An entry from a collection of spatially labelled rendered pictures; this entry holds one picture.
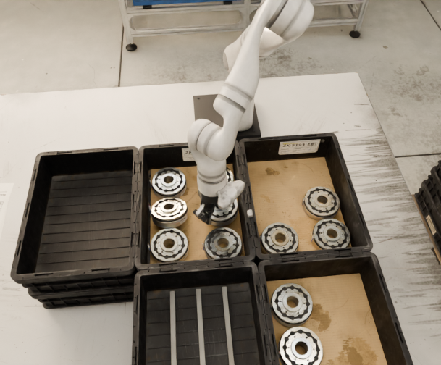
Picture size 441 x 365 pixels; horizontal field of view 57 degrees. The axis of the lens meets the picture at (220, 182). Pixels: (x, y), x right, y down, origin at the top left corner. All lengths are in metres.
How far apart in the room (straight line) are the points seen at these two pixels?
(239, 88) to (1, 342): 0.94
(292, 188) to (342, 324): 0.42
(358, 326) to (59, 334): 0.80
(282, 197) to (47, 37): 2.59
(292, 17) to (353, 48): 2.37
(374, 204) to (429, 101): 1.65
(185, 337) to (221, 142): 0.49
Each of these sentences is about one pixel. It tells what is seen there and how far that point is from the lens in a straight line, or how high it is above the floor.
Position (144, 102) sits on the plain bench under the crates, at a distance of 1.71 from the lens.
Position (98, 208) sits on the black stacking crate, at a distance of 1.27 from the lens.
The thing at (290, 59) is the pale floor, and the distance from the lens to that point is 3.07.
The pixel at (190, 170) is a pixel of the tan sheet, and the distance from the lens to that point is 1.30.
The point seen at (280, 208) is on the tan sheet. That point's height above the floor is 0.83.
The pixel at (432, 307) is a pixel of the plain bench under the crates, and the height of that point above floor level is 0.70.
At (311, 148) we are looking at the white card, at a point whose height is 0.88.
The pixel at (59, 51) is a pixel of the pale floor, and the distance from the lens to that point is 3.31.
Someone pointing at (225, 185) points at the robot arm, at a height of 1.04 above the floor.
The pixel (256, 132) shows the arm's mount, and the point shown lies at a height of 0.75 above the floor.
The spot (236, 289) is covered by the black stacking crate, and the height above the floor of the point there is 0.83.
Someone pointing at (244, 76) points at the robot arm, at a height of 1.30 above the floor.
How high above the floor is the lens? 1.87
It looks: 55 degrees down
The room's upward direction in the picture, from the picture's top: straight up
